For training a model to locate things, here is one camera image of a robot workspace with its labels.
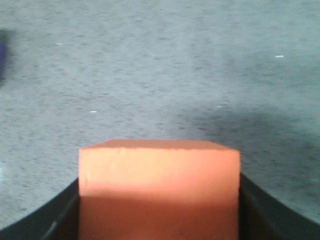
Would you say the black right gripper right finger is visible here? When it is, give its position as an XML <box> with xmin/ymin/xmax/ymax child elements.
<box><xmin>239</xmin><ymin>173</ymin><xmax>320</xmax><ymax>240</ymax></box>

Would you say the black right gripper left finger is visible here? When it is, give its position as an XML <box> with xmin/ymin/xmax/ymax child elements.
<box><xmin>0</xmin><ymin>179</ymin><xmax>80</xmax><ymax>240</ymax></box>

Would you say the orange foam cube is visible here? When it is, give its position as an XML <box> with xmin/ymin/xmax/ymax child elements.
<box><xmin>78</xmin><ymin>139</ymin><xmax>241</xmax><ymax>240</ymax></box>

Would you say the purple foam cube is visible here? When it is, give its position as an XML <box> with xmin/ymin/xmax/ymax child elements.
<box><xmin>0</xmin><ymin>43</ymin><xmax>7</xmax><ymax>79</ymax></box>

